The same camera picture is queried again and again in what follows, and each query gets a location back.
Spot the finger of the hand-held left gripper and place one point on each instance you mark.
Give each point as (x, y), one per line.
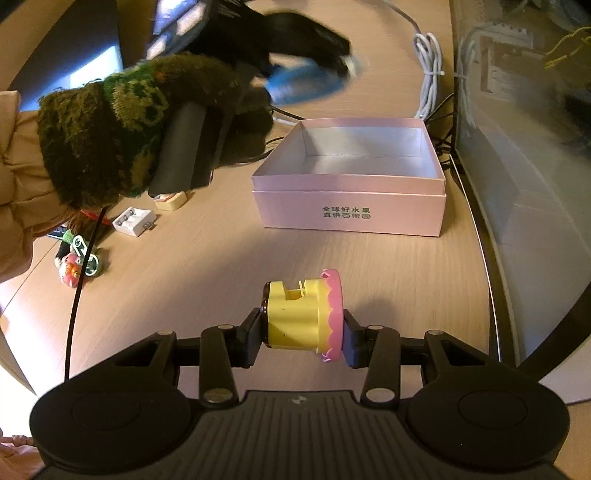
(318, 41)

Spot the pink cardboard box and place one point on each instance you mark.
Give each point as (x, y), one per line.
(351, 207)

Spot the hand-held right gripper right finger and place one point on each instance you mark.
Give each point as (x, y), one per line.
(351, 344)

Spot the light blue packet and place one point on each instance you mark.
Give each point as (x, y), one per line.
(295, 85)

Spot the person's left hand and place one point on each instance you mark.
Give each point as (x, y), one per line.
(101, 138)

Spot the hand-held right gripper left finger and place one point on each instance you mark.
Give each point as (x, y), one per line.
(251, 340)

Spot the computer monitor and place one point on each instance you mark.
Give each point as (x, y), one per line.
(92, 41)

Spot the small cream toy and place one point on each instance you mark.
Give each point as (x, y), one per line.
(171, 202)

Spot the brown round bowl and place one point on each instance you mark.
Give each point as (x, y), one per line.
(295, 323)

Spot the white battery charger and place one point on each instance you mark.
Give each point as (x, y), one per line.
(134, 220)

